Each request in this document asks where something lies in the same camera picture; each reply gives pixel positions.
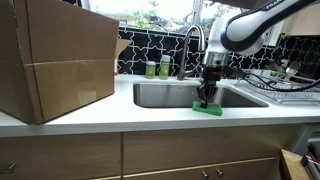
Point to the left green soap bottle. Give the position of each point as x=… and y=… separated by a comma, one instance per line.
x=150, y=69

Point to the green soap bottle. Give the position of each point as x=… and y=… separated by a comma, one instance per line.
x=164, y=67
x=150, y=69

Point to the wooden cabinet drawer front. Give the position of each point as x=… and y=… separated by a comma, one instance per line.
x=241, y=153

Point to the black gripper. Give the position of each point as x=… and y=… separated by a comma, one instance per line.
x=210, y=75

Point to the metal dish drying rack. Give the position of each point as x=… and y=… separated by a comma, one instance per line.
x=283, y=88

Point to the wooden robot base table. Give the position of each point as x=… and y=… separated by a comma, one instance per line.
x=290, y=166

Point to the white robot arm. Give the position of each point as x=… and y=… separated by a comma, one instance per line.
x=242, y=34

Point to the green sponge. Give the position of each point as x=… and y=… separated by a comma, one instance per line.
x=212, y=109

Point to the stainless steel sink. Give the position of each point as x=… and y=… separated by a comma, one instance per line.
x=174, y=95

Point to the cardboard box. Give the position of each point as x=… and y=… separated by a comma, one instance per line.
x=54, y=58

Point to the right green soap bottle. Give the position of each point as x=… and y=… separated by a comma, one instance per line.
x=164, y=67

